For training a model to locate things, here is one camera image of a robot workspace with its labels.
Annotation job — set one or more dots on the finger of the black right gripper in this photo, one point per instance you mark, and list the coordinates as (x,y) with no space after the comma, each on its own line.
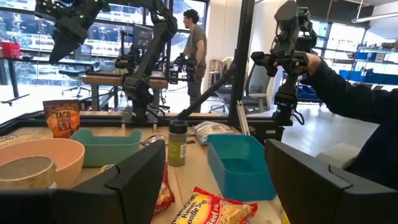
(62,46)

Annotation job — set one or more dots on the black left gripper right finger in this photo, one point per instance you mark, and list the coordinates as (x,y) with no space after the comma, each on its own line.
(311,199)

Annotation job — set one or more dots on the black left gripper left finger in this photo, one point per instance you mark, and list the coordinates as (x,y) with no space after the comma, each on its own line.
(124,199)

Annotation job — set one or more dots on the brown taco mix packet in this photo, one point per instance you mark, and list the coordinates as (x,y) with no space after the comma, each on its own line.
(62,121)

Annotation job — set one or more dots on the spice bottle black lid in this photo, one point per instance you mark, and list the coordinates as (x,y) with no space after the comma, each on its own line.
(177,146)

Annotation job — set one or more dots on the red ramen noodle packet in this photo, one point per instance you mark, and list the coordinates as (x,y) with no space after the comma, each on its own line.
(211,208)
(166,194)

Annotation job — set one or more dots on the yellow noodle packet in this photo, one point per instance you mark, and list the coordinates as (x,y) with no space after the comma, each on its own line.
(18,140)

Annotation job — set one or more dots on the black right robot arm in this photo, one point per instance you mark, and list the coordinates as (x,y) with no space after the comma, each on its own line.
(152,53)

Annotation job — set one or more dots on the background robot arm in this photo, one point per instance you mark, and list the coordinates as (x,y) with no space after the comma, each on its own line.
(188,67)
(124,60)

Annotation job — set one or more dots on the black desk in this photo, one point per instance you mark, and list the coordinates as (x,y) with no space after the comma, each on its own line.
(77,62)

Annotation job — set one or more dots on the black office chair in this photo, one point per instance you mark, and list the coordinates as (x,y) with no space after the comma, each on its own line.
(77,71)

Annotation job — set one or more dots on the small teal plastic bin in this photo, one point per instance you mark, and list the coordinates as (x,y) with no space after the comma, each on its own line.
(105,152)

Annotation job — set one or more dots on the white box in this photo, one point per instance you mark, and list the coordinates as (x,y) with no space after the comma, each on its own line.
(337,155)

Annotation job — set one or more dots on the red box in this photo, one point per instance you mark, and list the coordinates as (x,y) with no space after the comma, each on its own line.
(11,49)

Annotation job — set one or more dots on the wooden desk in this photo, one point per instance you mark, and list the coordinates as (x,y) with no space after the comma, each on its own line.
(102,79)

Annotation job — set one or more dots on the silver metal spoon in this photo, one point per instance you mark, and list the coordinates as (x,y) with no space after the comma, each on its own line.
(153,139)

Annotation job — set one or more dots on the orange plastic bowl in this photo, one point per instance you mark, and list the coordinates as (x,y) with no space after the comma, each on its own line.
(68,155)

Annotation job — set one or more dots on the blue plastic bin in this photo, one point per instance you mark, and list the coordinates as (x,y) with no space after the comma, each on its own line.
(239,180)

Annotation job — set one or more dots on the black monitor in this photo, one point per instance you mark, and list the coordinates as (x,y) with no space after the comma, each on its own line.
(143,37)

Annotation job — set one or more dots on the beige paper cup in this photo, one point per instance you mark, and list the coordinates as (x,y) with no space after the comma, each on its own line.
(25,174)

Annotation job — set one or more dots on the blue crate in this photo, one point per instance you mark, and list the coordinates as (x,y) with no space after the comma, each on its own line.
(308,93)

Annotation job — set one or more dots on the person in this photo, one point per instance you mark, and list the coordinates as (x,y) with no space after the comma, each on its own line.
(196,46)
(357,99)

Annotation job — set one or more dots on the white blue noodle packet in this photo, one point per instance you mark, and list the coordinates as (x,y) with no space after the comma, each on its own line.
(211,129)

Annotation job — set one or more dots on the person's hand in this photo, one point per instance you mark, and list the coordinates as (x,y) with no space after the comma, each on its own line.
(313,62)

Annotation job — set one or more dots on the blue storage shelf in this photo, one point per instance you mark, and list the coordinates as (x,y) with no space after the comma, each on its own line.
(373,74)

